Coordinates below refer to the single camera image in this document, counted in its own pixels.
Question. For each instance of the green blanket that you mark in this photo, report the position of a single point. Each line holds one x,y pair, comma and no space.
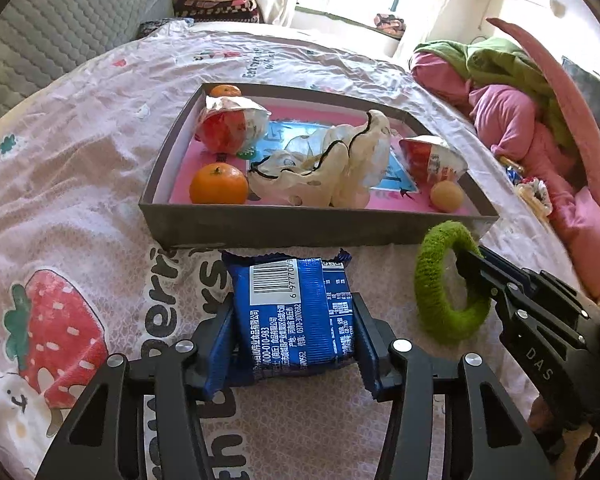
500,65

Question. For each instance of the pink pillow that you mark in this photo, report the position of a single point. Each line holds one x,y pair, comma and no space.
585,245

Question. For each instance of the person's right hand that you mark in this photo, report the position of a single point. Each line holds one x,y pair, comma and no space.
545,417

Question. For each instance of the salmon quilted pad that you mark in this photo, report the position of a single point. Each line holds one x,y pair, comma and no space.
575,110

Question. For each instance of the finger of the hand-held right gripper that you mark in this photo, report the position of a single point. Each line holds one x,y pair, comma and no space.
480,270
545,285

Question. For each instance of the grey cardboard box tray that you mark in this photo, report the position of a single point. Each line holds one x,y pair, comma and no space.
280,230

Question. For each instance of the floral folded cloth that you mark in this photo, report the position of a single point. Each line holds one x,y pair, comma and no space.
388,24

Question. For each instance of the mandarin orange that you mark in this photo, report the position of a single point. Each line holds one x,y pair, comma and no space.
218,185
225,91

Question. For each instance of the beige ball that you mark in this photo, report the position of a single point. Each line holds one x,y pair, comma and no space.
447,195

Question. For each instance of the white window ledge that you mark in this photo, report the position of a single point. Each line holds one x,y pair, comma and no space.
340,30

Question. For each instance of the grey quilted headboard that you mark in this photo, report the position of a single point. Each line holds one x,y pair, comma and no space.
55,25

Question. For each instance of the blue snack packet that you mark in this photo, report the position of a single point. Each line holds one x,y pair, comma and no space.
290,320

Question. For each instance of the floral scrunchie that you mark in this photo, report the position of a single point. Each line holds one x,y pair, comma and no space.
535,197

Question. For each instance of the black television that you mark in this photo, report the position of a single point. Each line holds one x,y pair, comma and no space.
595,100

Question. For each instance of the dark patterned folded blanket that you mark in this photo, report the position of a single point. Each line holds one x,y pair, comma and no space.
215,11

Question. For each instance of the red snack bag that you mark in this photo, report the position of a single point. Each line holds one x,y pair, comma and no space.
225,127
432,160

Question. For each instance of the candy wrapper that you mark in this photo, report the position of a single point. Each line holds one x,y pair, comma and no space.
511,169

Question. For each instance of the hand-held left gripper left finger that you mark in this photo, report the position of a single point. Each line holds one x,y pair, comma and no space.
220,340

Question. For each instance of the cream plastic bag black trim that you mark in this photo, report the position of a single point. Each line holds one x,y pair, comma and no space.
360,160

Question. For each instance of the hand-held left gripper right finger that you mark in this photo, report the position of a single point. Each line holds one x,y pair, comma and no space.
367,345

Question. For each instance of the blue patterned cloth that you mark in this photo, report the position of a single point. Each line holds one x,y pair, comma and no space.
162,27

